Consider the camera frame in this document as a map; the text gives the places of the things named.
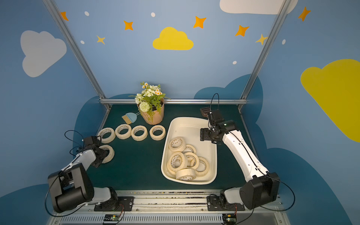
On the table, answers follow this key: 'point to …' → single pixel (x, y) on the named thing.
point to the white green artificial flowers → (150, 97)
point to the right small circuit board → (229, 219)
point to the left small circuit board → (111, 217)
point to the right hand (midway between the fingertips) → (210, 134)
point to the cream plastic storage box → (189, 128)
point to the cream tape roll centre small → (189, 148)
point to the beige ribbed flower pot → (153, 117)
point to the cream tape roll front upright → (185, 174)
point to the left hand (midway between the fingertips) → (100, 155)
